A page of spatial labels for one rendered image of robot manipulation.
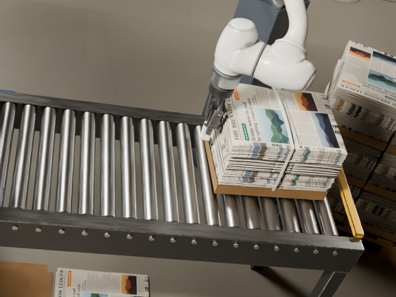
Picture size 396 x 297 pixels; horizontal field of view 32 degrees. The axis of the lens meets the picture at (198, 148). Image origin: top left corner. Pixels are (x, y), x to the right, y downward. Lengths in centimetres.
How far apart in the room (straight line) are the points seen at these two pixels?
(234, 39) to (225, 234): 59
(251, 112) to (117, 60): 187
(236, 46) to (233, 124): 28
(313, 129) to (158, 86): 175
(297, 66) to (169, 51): 222
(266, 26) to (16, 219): 133
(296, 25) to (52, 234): 92
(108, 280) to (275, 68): 131
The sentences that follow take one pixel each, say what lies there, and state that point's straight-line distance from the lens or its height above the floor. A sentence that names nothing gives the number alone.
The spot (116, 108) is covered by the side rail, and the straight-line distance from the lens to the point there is 241.
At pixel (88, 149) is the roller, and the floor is 80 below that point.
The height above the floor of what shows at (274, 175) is 90.
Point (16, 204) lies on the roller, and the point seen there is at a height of 80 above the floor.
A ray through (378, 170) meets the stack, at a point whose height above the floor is 51.
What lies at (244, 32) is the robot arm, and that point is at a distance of 195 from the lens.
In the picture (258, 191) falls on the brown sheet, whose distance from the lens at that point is 223.
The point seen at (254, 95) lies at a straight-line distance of 225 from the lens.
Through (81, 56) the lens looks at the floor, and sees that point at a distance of 393.
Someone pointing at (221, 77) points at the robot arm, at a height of 118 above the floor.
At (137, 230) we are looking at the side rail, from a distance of 205.
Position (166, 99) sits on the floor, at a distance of 377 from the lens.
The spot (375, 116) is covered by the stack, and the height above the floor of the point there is 75.
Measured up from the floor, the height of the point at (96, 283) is 1.
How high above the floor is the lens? 236
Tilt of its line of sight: 42 degrees down
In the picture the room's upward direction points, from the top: 19 degrees clockwise
